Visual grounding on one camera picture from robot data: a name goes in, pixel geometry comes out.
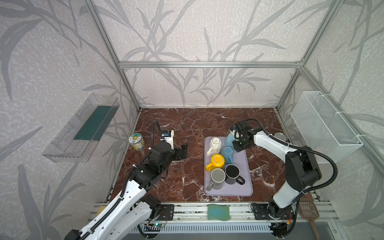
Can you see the black mug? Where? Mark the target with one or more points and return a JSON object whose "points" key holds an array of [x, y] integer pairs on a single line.
{"points": [[233, 175]]}

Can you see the left circuit board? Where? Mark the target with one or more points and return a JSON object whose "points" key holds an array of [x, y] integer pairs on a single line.
{"points": [[155, 227]]}

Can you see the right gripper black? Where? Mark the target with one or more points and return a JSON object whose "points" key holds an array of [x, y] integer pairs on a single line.
{"points": [[240, 143]]}

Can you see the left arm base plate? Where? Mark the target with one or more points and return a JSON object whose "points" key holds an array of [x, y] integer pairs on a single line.
{"points": [[165, 212]]}

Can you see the yellow sponge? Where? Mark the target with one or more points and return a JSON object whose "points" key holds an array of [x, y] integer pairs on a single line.
{"points": [[100, 210]]}

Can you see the lilac tray mat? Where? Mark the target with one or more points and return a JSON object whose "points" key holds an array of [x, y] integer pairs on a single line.
{"points": [[237, 190]]}

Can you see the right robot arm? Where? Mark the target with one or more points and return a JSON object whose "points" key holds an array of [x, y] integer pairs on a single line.
{"points": [[301, 167]]}

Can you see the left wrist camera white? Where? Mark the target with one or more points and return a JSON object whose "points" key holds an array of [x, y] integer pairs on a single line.
{"points": [[168, 137]]}

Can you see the circuit board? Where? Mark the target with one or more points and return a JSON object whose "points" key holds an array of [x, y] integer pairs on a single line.
{"points": [[155, 227], [280, 230]]}

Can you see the clear plastic wall shelf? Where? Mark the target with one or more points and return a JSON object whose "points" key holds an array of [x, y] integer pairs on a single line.
{"points": [[77, 141]]}

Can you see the right circuit board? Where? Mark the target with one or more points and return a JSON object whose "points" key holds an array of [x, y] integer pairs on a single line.
{"points": [[280, 230]]}

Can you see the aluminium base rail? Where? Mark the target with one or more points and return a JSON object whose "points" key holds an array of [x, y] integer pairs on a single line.
{"points": [[192, 218]]}

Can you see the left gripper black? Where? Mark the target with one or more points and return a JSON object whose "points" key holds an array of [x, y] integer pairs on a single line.
{"points": [[178, 152]]}

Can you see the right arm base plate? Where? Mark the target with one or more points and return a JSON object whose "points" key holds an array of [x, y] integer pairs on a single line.
{"points": [[266, 211]]}

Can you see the light blue mug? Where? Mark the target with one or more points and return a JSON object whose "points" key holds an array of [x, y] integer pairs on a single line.
{"points": [[229, 141]]}

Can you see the white upside-down mug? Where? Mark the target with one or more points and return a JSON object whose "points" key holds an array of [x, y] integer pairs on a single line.
{"points": [[215, 146]]}

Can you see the white wire basket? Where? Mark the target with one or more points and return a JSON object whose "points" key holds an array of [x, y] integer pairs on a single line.
{"points": [[323, 128]]}

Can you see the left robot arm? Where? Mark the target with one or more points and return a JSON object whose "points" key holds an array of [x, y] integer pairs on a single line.
{"points": [[132, 192]]}

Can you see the yellow mug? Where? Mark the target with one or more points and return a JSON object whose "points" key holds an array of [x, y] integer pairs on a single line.
{"points": [[217, 162]]}

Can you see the metal tin can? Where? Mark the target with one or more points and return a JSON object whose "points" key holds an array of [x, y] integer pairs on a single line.
{"points": [[280, 137]]}

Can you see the blue patterned mug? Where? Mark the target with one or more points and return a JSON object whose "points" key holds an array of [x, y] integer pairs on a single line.
{"points": [[227, 153]]}

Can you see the green sponge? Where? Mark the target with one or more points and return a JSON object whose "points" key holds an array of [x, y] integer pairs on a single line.
{"points": [[218, 212]]}

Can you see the grey mug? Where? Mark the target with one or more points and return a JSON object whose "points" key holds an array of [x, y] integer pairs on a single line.
{"points": [[217, 181]]}

